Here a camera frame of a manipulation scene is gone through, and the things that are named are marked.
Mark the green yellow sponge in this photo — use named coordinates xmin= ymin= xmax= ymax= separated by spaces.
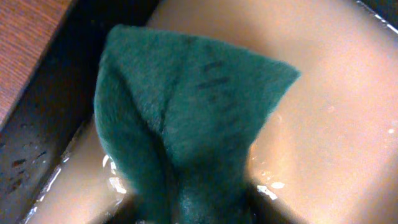
xmin=94 ymin=25 xmax=300 ymax=223

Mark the small black water tray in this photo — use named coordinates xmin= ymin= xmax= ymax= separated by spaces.
xmin=1 ymin=0 xmax=397 ymax=223

